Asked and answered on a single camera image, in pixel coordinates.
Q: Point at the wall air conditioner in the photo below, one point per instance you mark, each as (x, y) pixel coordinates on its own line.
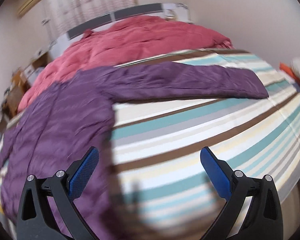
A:
(26, 6)

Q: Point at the purple quilted down jacket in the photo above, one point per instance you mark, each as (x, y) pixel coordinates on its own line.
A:
(69, 117)

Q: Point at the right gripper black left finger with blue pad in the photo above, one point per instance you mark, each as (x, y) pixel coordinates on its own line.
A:
(35, 218)

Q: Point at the striped bed sheet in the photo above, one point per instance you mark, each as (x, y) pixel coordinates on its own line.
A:
(157, 186)

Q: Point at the pink red comforter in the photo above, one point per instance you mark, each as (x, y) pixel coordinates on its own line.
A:
(132, 39)

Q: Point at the wooden bedside table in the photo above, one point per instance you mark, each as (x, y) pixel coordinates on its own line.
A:
(21, 81)

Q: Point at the grey white headboard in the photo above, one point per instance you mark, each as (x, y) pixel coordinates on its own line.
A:
(169, 11)

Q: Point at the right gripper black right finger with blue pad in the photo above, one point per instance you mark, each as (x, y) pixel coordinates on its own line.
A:
(264, 216)

